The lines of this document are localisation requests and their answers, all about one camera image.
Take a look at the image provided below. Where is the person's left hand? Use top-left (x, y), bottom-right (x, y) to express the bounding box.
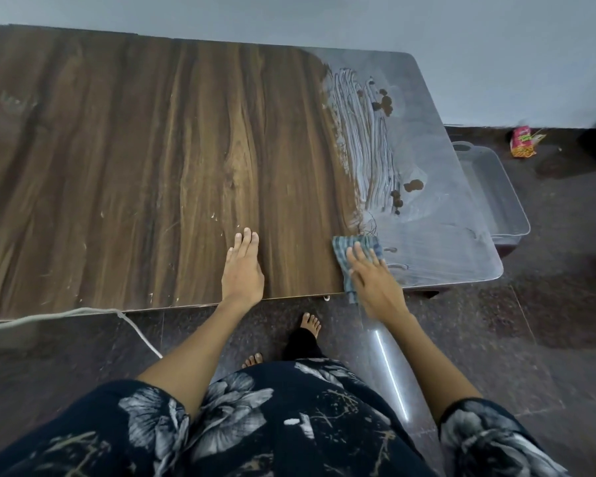
top-left (221, 227), bottom-right (265, 311)

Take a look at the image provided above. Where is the person's right hand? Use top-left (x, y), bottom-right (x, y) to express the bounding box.
top-left (346, 241), bottom-right (411, 324)

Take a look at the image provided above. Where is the blue checked cleaning cloth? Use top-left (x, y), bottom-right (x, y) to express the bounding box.
top-left (332, 235), bottom-right (384, 306)

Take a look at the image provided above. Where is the person's right forearm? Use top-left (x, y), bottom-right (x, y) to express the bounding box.
top-left (375, 312), bottom-right (483, 426)

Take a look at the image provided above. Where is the person's left forearm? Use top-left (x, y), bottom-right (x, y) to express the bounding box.
top-left (135, 298), bottom-right (260, 421)

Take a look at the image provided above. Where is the person's right foot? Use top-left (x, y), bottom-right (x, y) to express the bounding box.
top-left (300, 313), bottom-right (323, 339)

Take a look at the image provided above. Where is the black trouser leg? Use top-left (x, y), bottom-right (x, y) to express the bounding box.
top-left (282, 328), bottom-right (325, 362)

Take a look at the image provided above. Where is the white foam smear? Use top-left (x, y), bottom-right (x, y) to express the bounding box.
top-left (323, 67), bottom-right (403, 229)

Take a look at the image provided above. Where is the clear plastic tray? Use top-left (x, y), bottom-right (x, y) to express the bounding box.
top-left (451, 141), bottom-right (531, 245)

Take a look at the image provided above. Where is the dark floral dress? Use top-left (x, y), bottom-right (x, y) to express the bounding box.
top-left (0, 357), bottom-right (573, 477)

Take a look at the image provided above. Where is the red snack packet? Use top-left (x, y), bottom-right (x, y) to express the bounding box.
top-left (510, 125), bottom-right (547, 159)

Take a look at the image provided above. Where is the white cable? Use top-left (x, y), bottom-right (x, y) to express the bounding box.
top-left (0, 307), bottom-right (164, 359)

